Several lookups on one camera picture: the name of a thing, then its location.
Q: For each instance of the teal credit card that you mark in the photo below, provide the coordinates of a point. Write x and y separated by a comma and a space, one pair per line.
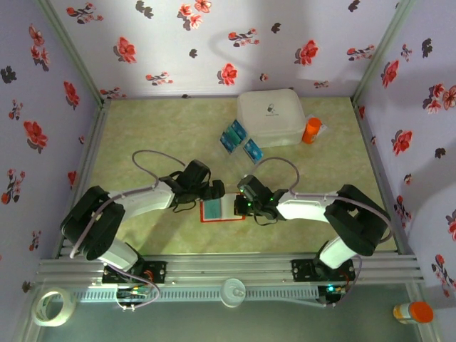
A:
232, 135
212, 210

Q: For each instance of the red card holder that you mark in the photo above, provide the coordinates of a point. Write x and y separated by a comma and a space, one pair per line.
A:
228, 210

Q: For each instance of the blue and green packets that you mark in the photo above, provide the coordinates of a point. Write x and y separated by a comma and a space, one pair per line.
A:
223, 152

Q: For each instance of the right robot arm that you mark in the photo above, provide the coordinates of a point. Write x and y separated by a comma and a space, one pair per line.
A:
303, 208

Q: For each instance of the blue credit card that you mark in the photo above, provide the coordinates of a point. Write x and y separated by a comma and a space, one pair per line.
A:
253, 151
228, 144
238, 128

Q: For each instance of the white plastic lidded container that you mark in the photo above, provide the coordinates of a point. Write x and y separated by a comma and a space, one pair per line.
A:
270, 121

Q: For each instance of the white paper leaflet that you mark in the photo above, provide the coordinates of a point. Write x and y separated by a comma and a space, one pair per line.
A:
323, 129

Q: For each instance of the white round lid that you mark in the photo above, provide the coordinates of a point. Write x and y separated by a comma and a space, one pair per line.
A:
228, 297

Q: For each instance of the small electronics board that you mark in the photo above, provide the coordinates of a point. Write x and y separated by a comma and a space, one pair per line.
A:
133, 294
331, 290

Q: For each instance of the pill bottle with orange cap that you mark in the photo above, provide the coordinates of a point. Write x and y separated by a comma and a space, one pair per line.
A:
420, 313

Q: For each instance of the clear tape roll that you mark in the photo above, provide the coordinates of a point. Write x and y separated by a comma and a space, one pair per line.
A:
53, 323

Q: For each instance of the wide aluminium base rail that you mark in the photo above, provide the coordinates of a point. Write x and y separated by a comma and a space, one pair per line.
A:
231, 267

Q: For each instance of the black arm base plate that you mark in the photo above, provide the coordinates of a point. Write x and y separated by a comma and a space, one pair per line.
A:
156, 270
303, 270

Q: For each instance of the aluminium table edge rail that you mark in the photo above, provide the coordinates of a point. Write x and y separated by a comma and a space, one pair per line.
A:
370, 142
93, 142

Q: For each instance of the aluminium frame post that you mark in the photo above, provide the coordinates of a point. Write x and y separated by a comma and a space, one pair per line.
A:
382, 53
73, 53

